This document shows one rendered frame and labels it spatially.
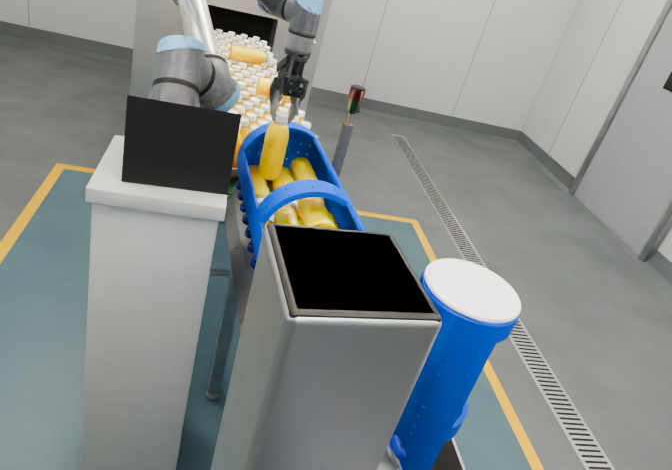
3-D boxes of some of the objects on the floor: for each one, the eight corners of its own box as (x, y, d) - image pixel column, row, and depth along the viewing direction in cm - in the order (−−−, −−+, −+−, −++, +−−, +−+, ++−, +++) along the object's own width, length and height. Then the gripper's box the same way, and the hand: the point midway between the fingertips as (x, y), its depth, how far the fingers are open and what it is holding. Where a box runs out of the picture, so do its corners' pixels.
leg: (205, 400, 223) (229, 279, 193) (204, 389, 227) (227, 269, 198) (219, 400, 225) (245, 280, 195) (218, 389, 229) (243, 270, 200)
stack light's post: (289, 326, 275) (345, 125, 223) (288, 321, 278) (342, 121, 226) (297, 326, 276) (354, 126, 225) (295, 321, 279) (351, 122, 228)
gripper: (280, 51, 141) (264, 127, 151) (322, 59, 145) (304, 133, 155) (275, 43, 148) (260, 116, 158) (315, 51, 152) (298, 122, 162)
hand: (281, 116), depth 158 cm, fingers closed on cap, 4 cm apart
